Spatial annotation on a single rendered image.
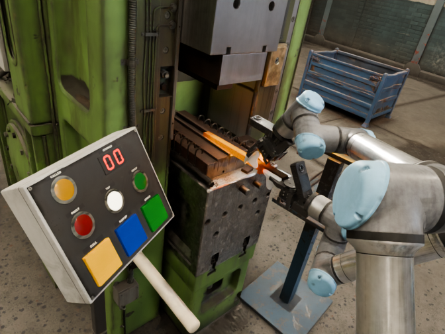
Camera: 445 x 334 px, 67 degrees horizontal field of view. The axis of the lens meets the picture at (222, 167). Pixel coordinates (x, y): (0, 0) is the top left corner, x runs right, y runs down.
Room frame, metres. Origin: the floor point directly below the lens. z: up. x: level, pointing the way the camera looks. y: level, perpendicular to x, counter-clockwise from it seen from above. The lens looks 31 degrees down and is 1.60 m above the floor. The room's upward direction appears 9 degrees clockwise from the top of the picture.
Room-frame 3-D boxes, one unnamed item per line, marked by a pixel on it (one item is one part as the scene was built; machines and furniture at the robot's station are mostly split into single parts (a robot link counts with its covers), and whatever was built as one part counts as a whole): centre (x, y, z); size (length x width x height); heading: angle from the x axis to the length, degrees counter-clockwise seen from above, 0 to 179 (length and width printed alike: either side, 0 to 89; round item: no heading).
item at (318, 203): (0.86, -0.32, 1.00); 0.08 x 0.05 x 0.08; 136
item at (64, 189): (0.54, 0.31, 1.16); 0.05 x 0.03 x 0.04; 136
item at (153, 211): (0.70, 0.16, 1.01); 0.07 x 0.05 x 0.07; 161
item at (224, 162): (1.25, 0.13, 0.96); 0.42 x 0.20 x 0.09; 46
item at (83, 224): (0.53, 0.27, 1.09); 0.05 x 0.03 x 0.04; 136
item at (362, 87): (4.99, -1.63, 0.36); 1.20 x 0.80 x 0.72; 47
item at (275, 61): (1.43, -0.14, 1.27); 0.09 x 0.02 x 0.17; 136
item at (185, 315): (0.80, 0.16, 0.62); 0.44 x 0.05 x 0.05; 46
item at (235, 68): (1.25, 0.13, 1.32); 0.42 x 0.20 x 0.10; 46
